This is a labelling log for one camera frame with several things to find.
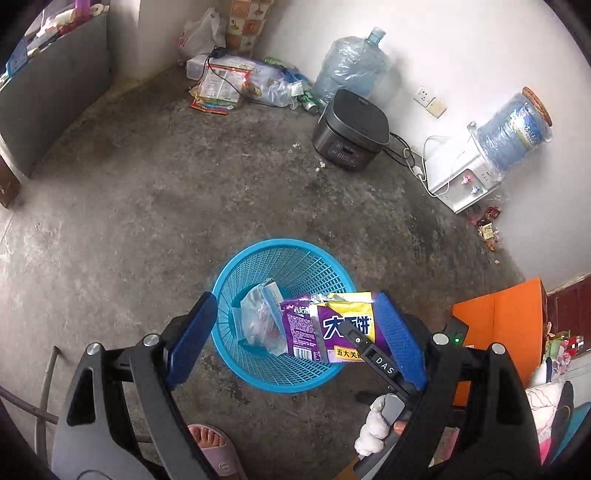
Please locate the tall patterned roll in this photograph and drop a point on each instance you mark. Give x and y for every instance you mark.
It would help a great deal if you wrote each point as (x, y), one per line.
(244, 27)

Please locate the blue plastic basket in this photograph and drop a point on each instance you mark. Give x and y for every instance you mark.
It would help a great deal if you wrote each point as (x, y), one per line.
(258, 374)

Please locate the purple cup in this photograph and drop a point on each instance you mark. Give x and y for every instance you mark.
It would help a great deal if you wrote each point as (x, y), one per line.
(82, 6)

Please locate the wall socket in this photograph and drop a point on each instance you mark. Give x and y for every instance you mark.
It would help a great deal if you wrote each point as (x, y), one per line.
(429, 101)

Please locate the red-bordered snack packet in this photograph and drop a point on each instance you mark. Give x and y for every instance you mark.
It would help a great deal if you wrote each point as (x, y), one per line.
(219, 90)

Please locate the white plastic box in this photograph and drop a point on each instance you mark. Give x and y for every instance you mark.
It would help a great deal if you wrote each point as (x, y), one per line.
(196, 67)

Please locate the white water dispenser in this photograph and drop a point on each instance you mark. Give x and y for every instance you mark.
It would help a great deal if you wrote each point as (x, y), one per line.
(455, 175)

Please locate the wooden stool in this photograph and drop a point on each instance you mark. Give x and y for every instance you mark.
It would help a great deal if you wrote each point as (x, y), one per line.
(9, 184)

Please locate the person's right hand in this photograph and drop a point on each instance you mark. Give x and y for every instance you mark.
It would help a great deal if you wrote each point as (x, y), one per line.
(374, 434)

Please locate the clear plastic bag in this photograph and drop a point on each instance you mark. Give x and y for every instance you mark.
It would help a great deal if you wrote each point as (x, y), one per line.
(277, 85)

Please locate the green drink cans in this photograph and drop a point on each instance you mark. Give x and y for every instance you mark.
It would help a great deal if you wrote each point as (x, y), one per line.
(309, 101)

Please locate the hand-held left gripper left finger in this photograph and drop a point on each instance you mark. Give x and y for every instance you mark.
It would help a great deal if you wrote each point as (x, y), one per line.
(191, 332)

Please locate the pink cloth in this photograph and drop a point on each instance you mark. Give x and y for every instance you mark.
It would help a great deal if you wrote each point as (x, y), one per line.
(542, 401)

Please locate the purple yellow snack packet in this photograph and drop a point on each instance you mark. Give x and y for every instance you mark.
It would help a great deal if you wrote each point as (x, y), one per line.
(304, 327)

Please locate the black cap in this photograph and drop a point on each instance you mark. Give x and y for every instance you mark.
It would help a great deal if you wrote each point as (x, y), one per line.
(564, 410)

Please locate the black rice cooker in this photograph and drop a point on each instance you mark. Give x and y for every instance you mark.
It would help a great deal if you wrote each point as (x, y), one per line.
(351, 124)

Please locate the clear plastic wrapper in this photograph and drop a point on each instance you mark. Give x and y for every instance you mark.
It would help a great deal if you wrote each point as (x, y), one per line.
(258, 318)

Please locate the grey metal pipe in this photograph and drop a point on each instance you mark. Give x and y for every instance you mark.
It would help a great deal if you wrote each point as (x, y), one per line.
(46, 378)

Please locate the red wooden door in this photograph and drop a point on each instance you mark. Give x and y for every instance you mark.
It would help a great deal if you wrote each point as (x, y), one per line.
(570, 304)

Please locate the empty blue water jug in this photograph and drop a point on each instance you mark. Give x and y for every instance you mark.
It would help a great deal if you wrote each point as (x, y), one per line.
(353, 64)

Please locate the grey cabinet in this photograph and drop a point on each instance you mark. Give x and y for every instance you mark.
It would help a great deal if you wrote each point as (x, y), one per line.
(51, 87)

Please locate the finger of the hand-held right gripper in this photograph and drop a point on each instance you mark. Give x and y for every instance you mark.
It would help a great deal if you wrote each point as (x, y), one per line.
(361, 344)

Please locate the person's foot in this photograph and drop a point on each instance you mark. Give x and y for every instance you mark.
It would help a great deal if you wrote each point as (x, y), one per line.
(207, 436)

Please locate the foot in pink slipper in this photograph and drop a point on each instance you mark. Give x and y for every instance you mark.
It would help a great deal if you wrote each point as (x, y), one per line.
(226, 464)

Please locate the small snack wrappers pile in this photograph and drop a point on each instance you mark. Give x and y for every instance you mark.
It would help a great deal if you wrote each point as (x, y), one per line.
(487, 228)

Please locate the colourful packets pile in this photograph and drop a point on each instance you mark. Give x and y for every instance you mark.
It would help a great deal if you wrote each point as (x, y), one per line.
(563, 348)

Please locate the white plastic bag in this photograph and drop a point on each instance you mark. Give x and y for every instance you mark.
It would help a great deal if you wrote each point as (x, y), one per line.
(198, 34)

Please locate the orange box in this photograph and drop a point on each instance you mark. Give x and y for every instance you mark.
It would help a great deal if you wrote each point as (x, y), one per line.
(503, 318)

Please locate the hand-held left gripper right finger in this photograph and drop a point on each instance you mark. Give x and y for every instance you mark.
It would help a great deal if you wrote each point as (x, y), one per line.
(401, 337)

